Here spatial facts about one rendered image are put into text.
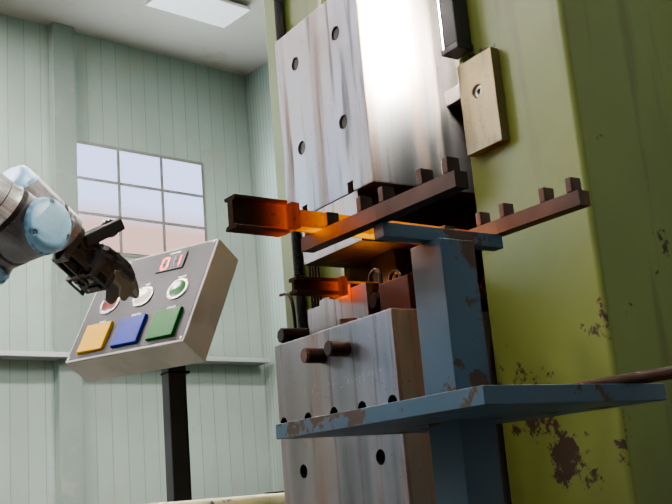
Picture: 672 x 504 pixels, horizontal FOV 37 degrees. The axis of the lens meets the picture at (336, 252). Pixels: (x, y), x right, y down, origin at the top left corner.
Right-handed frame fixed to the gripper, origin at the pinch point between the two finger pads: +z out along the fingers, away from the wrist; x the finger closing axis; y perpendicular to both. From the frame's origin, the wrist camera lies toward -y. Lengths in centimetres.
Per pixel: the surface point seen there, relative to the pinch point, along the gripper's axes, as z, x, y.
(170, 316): 10.2, 1.5, -0.4
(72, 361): 11.0, -24.8, 6.1
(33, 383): 534, -790, -437
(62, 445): 592, -769, -384
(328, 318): 11.9, 41.6, 6.7
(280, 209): -36, 68, 29
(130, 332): 10.2, -8.8, 1.8
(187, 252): 10.7, -1.1, -19.2
